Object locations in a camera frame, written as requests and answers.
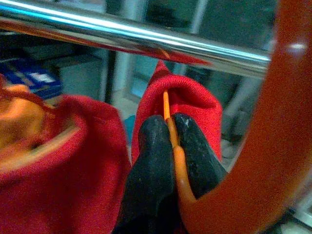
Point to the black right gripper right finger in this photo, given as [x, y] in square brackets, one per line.
[200, 165]

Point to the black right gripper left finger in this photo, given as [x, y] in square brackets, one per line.
[151, 175]

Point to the orange plastic clothes hanger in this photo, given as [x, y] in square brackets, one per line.
[180, 165]

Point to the plain red knit garment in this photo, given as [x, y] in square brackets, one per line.
[195, 97]

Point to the red shirt with dark print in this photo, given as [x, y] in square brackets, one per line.
[73, 170]

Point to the orange polo shirt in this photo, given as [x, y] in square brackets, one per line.
[22, 117]

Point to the blue printed box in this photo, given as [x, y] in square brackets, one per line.
[31, 78]

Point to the chrome clothes rack rail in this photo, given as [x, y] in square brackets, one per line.
[122, 31]

